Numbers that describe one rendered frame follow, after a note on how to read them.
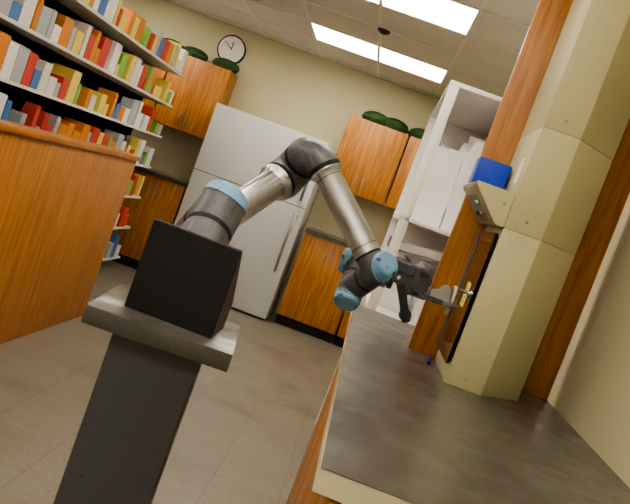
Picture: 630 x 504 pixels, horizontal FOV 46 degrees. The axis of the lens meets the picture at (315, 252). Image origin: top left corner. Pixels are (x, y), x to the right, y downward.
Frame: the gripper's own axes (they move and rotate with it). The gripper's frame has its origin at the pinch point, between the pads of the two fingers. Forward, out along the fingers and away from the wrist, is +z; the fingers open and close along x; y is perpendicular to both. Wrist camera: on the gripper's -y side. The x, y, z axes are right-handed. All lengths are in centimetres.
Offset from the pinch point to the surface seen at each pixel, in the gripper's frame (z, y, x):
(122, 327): -72, -25, -66
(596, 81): 14, 73, -8
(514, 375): 24.7, -12.7, 4.2
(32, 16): -241, 61, 179
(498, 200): 0.5, 32.9, -6.4
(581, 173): 20, 49, -2
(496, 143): -1, 54, 30
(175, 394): -58, -37, -58
